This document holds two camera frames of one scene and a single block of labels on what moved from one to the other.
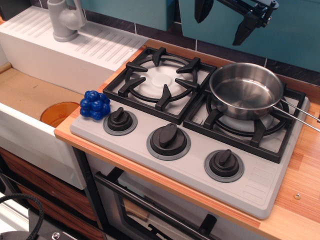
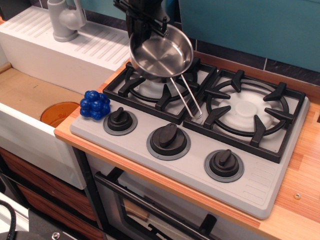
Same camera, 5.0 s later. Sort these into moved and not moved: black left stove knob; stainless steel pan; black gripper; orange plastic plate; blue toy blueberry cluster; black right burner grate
Moved: stainless steel pan; black gripper
Not moved: blue toy blueberry cluster; orange plastic plate; black left stove knob; black right burner grate
